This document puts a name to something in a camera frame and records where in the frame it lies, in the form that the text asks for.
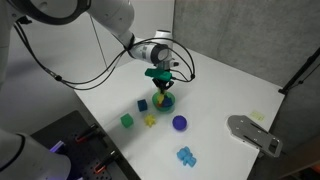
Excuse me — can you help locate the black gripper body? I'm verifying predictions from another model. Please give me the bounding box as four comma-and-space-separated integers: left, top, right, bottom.
152, 78, 174, 89

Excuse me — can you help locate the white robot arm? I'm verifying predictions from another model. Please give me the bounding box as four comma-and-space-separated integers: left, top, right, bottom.
0, 0, 172, 180

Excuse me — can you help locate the green bowl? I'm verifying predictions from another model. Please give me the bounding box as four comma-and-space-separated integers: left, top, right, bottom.
152, 92, 175, 112

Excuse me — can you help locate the blue toy in bowl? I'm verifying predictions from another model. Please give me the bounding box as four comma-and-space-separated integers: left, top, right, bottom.
162, 98, 173, 107

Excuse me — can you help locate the blue cube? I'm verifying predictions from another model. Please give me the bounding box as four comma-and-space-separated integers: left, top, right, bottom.
137, 99, 148, 112

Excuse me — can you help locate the yellow spiky toy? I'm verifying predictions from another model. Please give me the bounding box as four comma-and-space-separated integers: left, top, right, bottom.
144, 114, 156, 127

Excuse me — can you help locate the purple ball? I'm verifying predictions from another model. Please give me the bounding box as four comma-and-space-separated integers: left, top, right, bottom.
172, 115, 187, 131

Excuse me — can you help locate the green cube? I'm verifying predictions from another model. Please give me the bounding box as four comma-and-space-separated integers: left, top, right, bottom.
120, 113, 134, 128

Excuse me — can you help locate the light blue bear toy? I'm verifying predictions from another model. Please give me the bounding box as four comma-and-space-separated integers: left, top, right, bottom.
177, 146, 197, 167

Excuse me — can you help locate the grey metal mounting plate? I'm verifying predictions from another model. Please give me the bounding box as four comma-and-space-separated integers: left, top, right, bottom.
226, 115, 283, 158

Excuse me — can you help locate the red black clamp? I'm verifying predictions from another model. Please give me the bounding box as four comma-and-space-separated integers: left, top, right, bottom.
75, 124, 98, 143
94, 151, 117, 174

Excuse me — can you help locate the yellow sticky note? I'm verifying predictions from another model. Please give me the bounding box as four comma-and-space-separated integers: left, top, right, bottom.
250, 111, 265, 121

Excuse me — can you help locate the black perforated base board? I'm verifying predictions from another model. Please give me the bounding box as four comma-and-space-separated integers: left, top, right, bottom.
32, 111, 141, 180

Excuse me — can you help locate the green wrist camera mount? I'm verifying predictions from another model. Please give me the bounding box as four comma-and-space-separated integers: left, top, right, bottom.
145, 68, 172, 81

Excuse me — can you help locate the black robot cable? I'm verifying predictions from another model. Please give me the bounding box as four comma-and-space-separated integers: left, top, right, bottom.
12, 14, 196, 91

